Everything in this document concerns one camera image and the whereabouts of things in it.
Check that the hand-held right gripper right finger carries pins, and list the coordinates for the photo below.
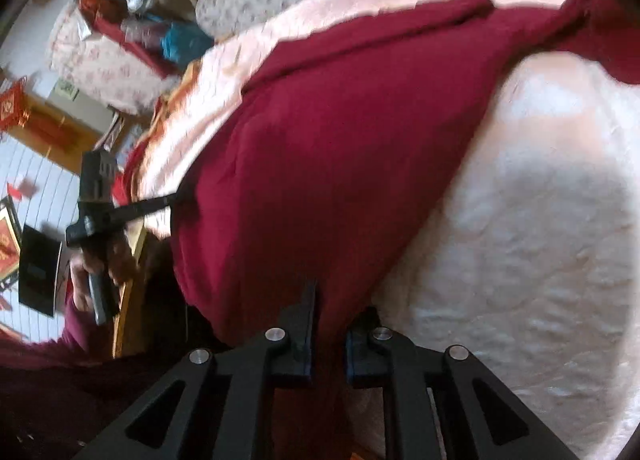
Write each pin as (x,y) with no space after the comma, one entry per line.
(352,355)

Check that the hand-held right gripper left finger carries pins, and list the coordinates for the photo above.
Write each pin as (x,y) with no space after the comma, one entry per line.
(306,340)

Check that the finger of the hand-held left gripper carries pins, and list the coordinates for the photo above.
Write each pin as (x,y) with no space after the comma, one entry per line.
(145,206)

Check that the dark red garment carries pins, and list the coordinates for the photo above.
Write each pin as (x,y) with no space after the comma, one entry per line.
(325,139)

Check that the person's left forearm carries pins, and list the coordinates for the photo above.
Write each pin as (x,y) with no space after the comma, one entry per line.
(45,345)

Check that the person's left hand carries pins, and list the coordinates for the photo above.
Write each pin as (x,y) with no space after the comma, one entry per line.
(120,260)

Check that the black screen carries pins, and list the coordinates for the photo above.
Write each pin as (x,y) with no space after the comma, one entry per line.
(40,270)

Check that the orange patterned blanket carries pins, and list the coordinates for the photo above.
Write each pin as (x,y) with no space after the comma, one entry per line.
(172,99)

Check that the floral cloth cover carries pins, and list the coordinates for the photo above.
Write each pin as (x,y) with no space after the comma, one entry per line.
(95,64)

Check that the pink plastic bag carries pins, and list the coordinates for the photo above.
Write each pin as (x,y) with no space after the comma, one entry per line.
(140,29)

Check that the blue plastic bag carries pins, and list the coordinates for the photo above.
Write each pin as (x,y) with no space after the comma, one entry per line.
(185,42)

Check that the red box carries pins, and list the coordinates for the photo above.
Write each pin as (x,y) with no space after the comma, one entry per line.
(97,7)

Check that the pink plush blanket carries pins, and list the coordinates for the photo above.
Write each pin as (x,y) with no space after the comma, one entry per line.
(525,240)

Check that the wall switch plate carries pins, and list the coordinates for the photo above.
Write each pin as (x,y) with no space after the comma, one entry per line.
(66,88)

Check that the wooden bed frame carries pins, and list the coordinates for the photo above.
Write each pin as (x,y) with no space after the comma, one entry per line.
(127,310)

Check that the red knot wall ornament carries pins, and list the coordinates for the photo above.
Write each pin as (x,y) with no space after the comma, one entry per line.
(10,107)

